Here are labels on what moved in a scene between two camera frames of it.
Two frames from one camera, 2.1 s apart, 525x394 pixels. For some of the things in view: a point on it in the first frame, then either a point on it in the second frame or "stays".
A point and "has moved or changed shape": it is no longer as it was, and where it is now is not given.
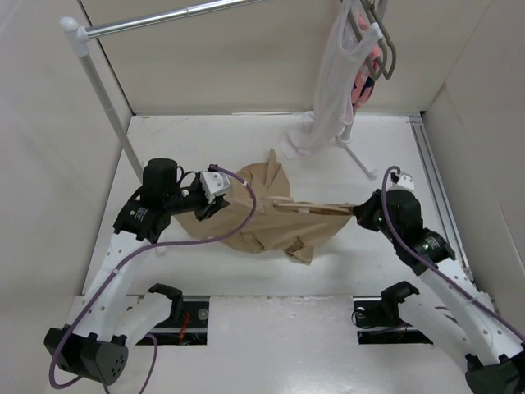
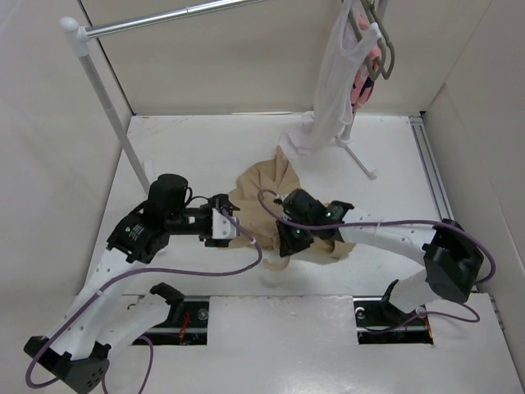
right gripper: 363,211 to 288,244
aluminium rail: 443,194 stays
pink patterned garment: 364,82 stays
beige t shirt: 253,220 has moved or changed shape
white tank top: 331,109 stays
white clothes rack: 80,36 stays
